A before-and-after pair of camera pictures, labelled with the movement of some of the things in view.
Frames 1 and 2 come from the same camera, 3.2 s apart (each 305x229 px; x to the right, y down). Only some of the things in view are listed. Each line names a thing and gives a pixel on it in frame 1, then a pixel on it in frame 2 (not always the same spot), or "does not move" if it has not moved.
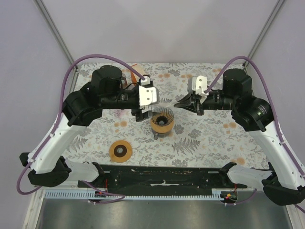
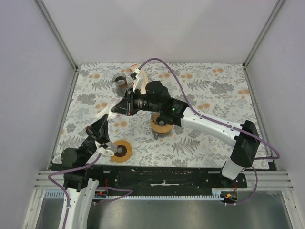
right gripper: [195, 105] → [128, 100]
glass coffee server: [157, 135] does not move
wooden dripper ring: [162, 129] does not move
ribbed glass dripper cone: [162, 116] does not move
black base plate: [168, 177] does not move
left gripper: [140, 116] → [101, 127]
